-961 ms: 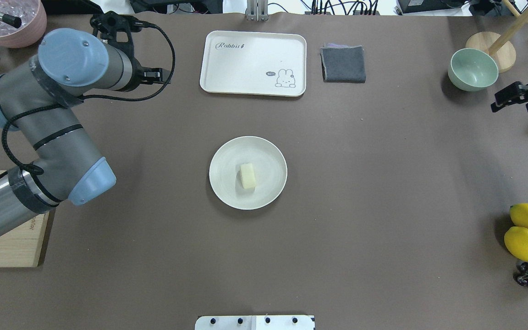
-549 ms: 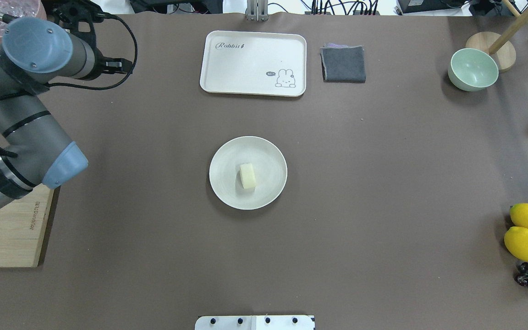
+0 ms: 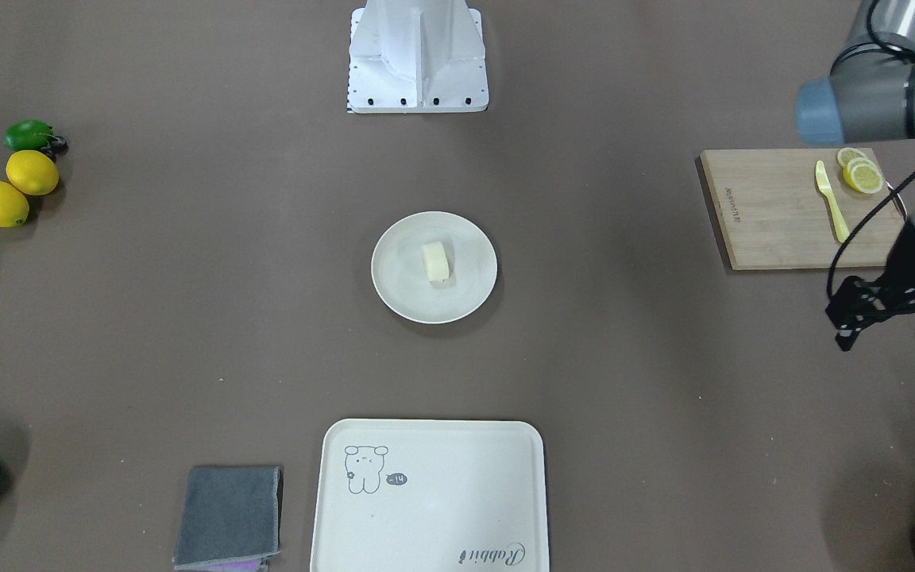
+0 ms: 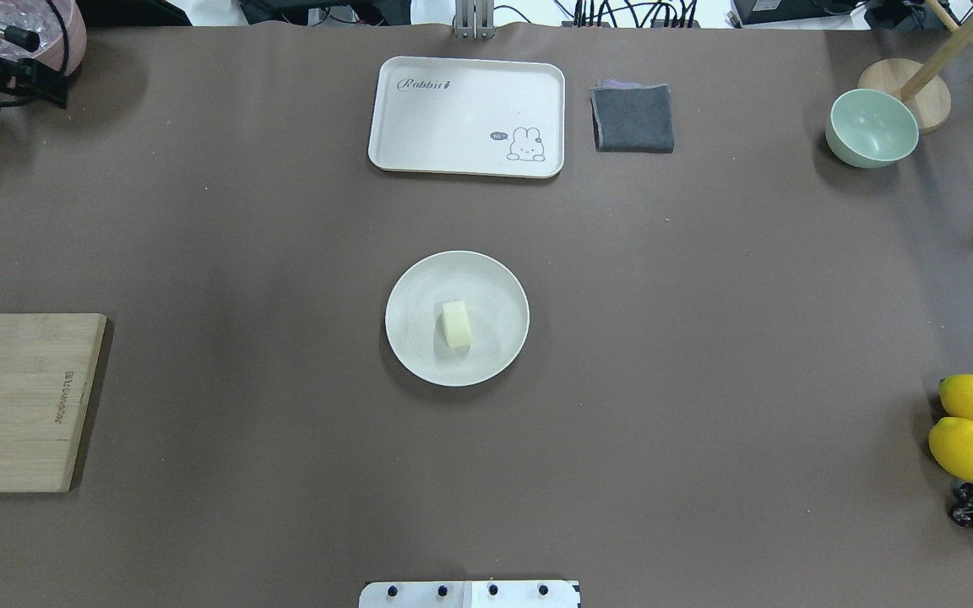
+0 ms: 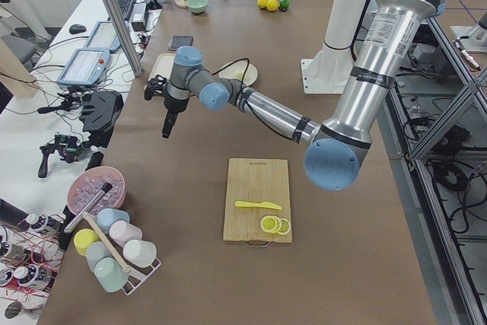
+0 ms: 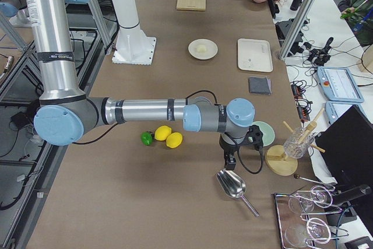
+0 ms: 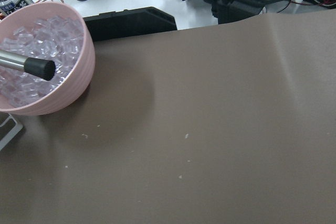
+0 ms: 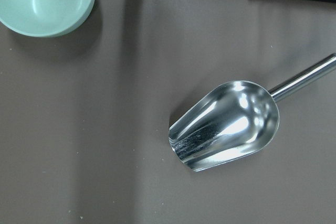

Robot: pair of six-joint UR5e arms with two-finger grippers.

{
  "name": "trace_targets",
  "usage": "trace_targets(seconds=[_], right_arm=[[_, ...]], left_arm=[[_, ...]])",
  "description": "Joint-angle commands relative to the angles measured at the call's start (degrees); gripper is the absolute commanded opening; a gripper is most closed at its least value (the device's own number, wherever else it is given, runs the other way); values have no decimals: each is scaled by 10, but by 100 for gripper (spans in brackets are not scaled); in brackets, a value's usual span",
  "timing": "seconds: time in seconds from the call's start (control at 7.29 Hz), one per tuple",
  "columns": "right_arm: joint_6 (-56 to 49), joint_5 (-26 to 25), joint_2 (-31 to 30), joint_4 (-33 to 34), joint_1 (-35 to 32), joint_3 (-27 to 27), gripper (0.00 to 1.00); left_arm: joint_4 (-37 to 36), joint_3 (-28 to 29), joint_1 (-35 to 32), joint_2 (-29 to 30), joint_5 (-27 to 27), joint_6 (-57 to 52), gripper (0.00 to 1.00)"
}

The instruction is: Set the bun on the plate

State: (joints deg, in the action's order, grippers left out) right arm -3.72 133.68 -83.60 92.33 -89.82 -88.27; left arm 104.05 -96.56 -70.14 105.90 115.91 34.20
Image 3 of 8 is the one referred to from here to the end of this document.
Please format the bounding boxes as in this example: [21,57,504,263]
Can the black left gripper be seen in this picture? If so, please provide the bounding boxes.
[825,222,915,352]

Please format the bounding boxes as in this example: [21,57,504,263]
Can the white bun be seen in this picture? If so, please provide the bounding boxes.
[421,242,450,283]

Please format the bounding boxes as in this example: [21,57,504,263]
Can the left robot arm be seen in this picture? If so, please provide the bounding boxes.
[794,1,915,351]

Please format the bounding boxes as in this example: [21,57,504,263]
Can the cream rectangular tray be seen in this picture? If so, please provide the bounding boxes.
[310,419,550,571]

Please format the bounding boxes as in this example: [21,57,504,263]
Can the yellow plastic knife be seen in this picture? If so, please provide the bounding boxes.
[814,160,851,244]

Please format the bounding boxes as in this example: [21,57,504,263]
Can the lemon slices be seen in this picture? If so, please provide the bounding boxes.
[836,146,886,195]

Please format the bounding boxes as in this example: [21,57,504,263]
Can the white round plate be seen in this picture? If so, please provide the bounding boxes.
[370,211,499,325]

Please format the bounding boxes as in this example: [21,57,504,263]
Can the grey folded cloth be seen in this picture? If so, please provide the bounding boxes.
[173,465,282,571]

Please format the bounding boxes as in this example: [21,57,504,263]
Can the dark small fruit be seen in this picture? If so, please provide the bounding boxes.
[40,135,69,160]

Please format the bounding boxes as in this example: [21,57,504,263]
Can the green lime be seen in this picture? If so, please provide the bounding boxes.
[3,119,55,152]

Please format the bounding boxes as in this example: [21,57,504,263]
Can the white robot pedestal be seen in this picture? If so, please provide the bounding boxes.
[346,1,490,114]

